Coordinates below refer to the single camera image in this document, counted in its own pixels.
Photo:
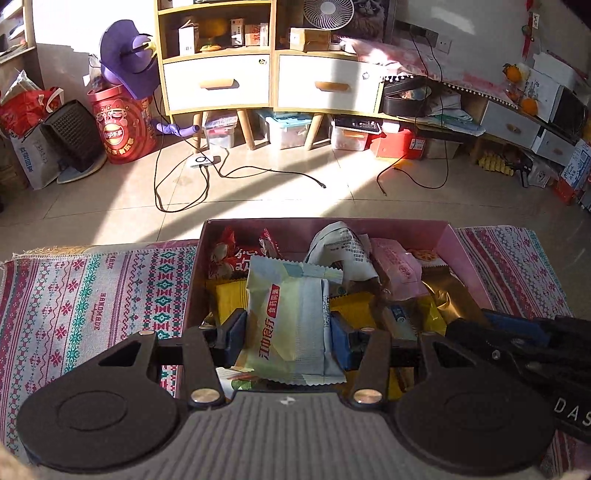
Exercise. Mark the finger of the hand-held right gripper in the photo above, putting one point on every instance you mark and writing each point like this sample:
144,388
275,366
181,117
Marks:
517,325
485,348

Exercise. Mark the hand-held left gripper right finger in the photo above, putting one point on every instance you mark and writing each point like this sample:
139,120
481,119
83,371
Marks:
340,341

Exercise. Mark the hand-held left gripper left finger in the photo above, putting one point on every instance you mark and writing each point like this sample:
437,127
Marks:
236,337

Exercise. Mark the yellow snack packet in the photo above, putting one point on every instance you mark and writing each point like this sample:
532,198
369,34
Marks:
228,300
358,309

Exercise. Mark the pale green biscuit packet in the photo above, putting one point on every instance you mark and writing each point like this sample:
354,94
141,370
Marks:
286,323

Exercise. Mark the small yellow packet blue label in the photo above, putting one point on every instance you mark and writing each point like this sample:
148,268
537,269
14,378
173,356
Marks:
431,316

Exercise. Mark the long gold snack packet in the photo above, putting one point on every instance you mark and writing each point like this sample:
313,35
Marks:
450,295

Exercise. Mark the pink clear snack packet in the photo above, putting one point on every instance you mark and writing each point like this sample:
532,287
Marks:
399,270

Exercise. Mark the red packet with white print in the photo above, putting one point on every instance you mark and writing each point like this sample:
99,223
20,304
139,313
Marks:
265,244

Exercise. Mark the white newspaper-print snack packet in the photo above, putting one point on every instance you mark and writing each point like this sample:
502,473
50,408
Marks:
341,244

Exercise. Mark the small orange white packet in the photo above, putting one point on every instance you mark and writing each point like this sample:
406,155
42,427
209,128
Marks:
425,257

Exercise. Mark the pink cardboard box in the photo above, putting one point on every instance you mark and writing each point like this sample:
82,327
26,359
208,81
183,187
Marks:
295,228

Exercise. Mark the person's left forearm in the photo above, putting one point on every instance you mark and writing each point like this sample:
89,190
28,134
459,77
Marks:
9,466

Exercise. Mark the patterned woven mat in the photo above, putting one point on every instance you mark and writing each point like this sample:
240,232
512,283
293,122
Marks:
92,295

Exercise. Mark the small white carton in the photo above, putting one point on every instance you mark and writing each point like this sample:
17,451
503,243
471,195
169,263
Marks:
544,174

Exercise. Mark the row of small yellow items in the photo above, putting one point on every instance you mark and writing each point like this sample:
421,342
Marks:
496,165

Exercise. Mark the low white drawer cabinet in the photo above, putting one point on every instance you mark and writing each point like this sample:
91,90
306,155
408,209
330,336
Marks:
508,124

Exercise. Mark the red box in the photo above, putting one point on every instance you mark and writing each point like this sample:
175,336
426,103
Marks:
397,145

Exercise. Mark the clear storage bin blue lid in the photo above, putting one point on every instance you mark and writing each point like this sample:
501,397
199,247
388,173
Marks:
288,131

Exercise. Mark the purple curved bar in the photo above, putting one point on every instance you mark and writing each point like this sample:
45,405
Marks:
178,130

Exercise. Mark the orange fruit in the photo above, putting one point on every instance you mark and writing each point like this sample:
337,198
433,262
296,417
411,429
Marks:
529,106
512,73

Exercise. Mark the white microwave oven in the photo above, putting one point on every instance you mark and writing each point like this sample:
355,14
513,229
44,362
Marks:
545,97

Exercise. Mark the red cylinder bucket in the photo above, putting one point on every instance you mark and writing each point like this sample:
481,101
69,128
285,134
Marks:
122,129

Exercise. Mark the black round tin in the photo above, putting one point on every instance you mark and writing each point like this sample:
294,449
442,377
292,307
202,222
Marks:
406,101

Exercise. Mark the wooden cabinet white drawer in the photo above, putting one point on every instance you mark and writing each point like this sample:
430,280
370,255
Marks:
328,85
217,83

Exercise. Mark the black grille heater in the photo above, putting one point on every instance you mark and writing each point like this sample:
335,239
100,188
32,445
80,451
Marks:
74,134

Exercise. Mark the pink floral cloth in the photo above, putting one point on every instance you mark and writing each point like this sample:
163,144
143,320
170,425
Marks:
438,69

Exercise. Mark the white carton blue print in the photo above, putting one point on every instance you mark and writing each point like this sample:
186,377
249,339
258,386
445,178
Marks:
32,159

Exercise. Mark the purple plush toy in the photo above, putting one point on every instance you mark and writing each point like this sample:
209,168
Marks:
127,60

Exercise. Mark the red hanging ornament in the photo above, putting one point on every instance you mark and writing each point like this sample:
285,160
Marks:
531,27

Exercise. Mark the small white box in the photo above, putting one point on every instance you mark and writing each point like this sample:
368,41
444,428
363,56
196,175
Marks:
188,39

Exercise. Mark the small cardboard box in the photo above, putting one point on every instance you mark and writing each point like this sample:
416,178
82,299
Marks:
309,39

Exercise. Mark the orange round ornament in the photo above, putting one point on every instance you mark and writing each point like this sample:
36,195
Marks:
214,32

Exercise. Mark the red paper bag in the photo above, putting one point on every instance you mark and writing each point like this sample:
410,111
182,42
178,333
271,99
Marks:
23,110

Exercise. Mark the cat picture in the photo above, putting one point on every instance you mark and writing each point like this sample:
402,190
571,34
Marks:
371,18

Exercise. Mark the white desk fan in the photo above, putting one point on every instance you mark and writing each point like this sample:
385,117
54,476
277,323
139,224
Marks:
328,11

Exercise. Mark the clear plastic bag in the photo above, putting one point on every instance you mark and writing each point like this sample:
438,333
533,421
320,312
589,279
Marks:
21,85

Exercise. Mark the white wall socket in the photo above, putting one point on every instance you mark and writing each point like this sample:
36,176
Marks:
443,42

